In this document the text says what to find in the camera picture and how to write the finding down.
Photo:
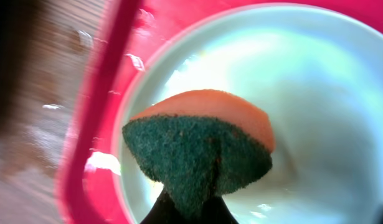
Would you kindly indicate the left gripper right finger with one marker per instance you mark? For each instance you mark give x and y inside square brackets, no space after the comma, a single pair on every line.
[215,211]

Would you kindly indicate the green and orange sponge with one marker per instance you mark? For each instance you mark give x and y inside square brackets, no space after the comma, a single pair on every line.
[201,144]

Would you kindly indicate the red plastic tray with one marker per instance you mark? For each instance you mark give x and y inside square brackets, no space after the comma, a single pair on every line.
[90,171]

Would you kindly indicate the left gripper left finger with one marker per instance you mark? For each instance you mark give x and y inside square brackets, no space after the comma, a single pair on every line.
[163,211]

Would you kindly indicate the light blue plate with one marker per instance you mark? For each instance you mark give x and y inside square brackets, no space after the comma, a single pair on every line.
[317,73]

